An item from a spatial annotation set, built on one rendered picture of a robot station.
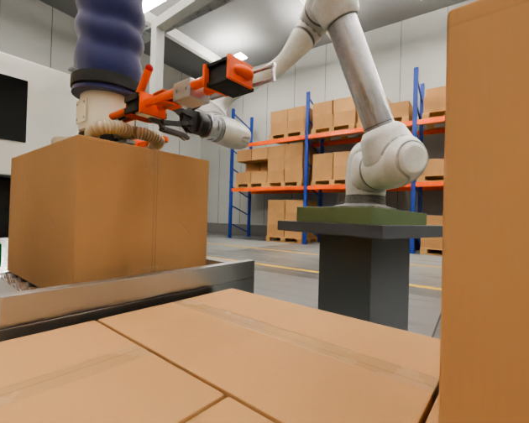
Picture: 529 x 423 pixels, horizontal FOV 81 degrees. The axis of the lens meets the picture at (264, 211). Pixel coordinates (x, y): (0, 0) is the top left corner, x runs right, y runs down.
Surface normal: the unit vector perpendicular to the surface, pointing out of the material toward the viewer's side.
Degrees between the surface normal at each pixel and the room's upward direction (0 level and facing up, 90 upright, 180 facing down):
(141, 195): 90
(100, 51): 75
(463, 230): 90
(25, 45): 90
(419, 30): 90
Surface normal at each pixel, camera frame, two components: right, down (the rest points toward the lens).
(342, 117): -0.56, -0.03
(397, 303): 0.58, 0.00
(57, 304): 0.77, 0.01
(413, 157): 0.17, 0.08
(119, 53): 0.59, -0.25
